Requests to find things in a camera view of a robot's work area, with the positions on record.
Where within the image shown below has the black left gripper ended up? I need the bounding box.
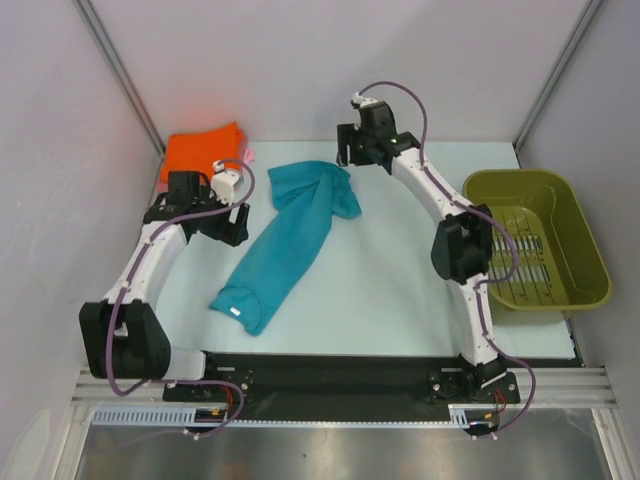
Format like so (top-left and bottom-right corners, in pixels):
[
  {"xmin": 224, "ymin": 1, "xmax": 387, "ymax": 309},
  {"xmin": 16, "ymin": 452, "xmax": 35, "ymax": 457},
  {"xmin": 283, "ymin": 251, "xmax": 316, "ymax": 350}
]
[{"xmin": 192, "ymin": 185, "xmax": 249, "ymax": 247}]

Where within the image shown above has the teal t shirt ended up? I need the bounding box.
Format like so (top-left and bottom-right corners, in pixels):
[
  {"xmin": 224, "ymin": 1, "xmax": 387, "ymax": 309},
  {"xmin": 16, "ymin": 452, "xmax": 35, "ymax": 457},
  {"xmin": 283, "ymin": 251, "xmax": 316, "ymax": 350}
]
[{"xmin": 209, "ymin": 161, "xmax": 362, "ymax": 336}]

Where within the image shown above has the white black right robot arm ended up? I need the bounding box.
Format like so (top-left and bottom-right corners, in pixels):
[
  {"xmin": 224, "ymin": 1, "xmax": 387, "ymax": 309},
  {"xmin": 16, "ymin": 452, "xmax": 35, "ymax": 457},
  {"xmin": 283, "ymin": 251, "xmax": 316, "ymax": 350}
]
[{"xmin": 337, "ymin": 94, "xmax": 507, "ymax": 401}]

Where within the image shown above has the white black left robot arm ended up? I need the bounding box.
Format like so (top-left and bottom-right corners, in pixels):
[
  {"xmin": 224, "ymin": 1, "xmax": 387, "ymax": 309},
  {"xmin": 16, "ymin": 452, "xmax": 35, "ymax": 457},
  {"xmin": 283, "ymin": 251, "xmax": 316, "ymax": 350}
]
[{"xmin": 79, "ymin": 160, "xmax": 255, "ymax": 400}]

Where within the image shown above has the folded orange t shirt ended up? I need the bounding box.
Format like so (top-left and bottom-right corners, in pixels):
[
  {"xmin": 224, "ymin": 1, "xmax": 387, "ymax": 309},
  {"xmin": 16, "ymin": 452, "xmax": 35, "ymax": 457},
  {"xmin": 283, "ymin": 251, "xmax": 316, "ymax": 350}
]
[{"xmin": 160, "ymin": 122, "xmax": 246, "ymax": 183}]

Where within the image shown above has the folded pink t shirt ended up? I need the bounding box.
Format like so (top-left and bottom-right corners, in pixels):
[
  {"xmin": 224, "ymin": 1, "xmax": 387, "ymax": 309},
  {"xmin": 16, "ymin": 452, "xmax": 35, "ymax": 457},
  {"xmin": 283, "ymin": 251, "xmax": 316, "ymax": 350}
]
[{"xmin": 156, "ymin": 147, "xmax": 255, "ymax": 192}]

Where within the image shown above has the olive green plastic basket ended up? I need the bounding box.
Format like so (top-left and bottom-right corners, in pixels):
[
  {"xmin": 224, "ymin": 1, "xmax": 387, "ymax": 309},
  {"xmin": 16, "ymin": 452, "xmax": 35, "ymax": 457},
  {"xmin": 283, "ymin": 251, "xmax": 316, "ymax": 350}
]
[{"xmin": 463, "ymin": 169, "xmax": 612, "ymax": 315}]

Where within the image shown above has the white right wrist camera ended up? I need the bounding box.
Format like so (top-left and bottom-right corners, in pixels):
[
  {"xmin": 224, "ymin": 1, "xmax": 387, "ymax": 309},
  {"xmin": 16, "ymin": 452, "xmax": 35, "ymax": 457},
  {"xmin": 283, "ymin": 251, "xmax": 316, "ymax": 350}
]
[{"xmin": 350, "ymin": 92, "xmax": 377, "ymax": 109}]

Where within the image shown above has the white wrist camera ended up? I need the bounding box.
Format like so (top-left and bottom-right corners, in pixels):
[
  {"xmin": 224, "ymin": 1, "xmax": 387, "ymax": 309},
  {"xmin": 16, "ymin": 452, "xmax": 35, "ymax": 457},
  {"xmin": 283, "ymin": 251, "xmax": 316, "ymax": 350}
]
[
  {"xmin": 210, "ymin": 160, "xmax": 243, "ymax": 205},
  {"xmin": 350, "ymin": 92, "xmax": 377, "ymax": 109}
]

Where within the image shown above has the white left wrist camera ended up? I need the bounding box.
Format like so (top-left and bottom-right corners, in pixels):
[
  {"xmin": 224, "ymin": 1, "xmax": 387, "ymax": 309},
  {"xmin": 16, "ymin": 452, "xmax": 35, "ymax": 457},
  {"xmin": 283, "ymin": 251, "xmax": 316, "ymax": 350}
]
[{"xmin": 210, "ymin": 160, "xmax": 243, "ymax": 205}]

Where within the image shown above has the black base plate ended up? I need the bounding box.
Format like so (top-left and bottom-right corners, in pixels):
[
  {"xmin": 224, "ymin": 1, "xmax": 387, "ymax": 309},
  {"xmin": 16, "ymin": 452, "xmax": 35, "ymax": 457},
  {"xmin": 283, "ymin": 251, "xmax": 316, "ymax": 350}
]
[{"xmin": 99, "ymin": 349, "xmax": 586, "ymax": 424}]

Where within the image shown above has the aluminium corner post left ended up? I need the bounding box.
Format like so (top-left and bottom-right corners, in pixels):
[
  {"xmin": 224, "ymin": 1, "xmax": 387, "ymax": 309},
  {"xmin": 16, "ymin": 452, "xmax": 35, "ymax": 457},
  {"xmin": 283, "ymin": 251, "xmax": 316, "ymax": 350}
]
[{"xmin": 71, "ymin": 0, "xmax": 166, "ymax": 157}]

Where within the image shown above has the aluminium corner post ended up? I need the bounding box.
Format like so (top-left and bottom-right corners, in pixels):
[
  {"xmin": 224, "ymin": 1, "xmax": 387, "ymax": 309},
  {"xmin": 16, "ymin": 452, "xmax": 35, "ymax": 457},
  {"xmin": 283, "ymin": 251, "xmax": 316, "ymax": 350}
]
[
  {"xmin": 512, "ymin": 0, "xmax": 606, "ymax": 156},
  {"xmin": 71, "ymin": 0, "xmax": 166, "ymax": 157}
]

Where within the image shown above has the aluminium corner post right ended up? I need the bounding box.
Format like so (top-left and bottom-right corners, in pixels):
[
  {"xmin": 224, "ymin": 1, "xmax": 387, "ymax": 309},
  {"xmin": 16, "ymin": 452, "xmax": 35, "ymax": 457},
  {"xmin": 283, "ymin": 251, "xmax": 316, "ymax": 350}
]
[{"xmin": 512, "ymin": 0, "xmax": 606, "ymax": 156}]

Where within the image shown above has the slotted grey cable duct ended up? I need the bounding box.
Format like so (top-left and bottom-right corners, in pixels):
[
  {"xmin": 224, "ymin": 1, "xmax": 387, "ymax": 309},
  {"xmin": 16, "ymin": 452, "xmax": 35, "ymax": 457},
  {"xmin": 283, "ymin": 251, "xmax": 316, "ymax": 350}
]
[{"xmin": 92, "ymin": 406, "xmax": 496, "ymax": 429}]

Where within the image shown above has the aluminium rail profile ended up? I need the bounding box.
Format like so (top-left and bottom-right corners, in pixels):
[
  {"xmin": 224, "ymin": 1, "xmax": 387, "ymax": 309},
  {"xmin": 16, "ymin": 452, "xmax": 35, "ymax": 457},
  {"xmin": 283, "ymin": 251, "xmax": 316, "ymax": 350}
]
[{"xmin": 71, "ymin": 367, "xmax": 617, "ymax": 409}]

